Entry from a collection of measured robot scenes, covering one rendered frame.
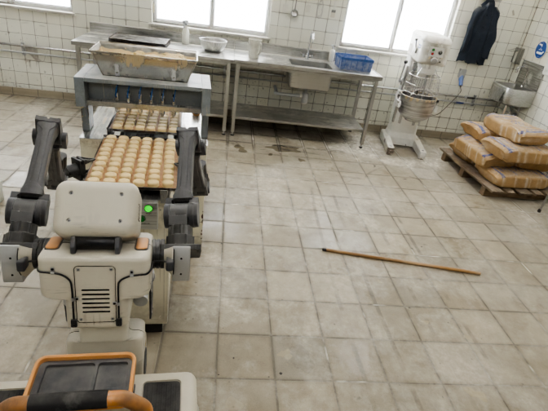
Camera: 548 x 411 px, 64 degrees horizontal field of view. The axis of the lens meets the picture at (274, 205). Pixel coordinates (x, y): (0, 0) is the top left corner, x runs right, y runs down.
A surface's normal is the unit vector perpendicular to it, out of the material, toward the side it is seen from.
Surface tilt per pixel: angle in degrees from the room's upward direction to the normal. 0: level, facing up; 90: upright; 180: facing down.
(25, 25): 90
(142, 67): 115
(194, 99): 90
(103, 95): 90
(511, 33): 90
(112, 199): 48
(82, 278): 82
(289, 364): 0
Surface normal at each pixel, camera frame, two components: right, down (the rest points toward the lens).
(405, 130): -0.07, 0.47
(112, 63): 0.09, 0.81
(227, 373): 0.13, -0.87
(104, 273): 0.19, 0.36
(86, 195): 0.22, -0.22
